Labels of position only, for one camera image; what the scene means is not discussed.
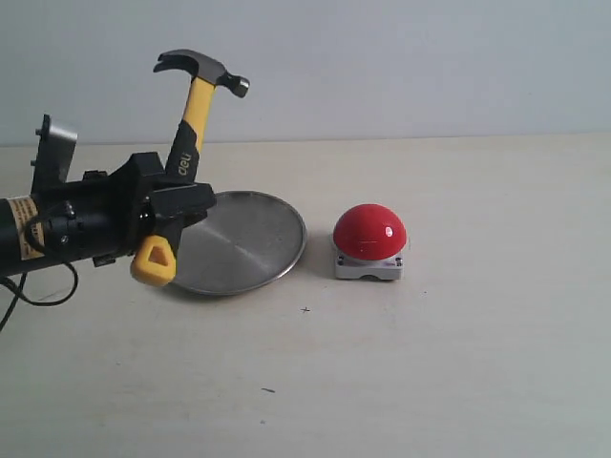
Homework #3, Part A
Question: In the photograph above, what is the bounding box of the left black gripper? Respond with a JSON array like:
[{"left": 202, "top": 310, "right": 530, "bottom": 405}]
[{"left": 31, "top": 152, "right": 216, "bottom": 267}]

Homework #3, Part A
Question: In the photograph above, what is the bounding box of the yellow black claw hammer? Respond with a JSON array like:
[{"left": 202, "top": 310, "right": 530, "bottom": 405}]
[{"left": 131, "top": 49, "right": 250, "bottom": 286}]

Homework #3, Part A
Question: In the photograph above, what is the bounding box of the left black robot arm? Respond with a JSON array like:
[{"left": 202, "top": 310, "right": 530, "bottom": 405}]
[{"left": 1, "top": 152, "right": 216, "bottom": 277}]

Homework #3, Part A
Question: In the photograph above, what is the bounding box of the red dome push button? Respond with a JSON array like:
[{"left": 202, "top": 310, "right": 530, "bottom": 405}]
[{"left": 331, "top": 203, "right": 410, "bottom": 281}]

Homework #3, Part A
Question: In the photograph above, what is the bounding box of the round steel plate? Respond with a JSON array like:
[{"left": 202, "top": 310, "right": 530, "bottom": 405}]
[{"left": 172, "top": 191, "right": 307, "bottom": 297}]

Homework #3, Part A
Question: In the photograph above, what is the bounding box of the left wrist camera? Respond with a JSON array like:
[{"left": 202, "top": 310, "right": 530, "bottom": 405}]
[{"left": 31, "top": 114, "right": 78, "bottom": 194}]

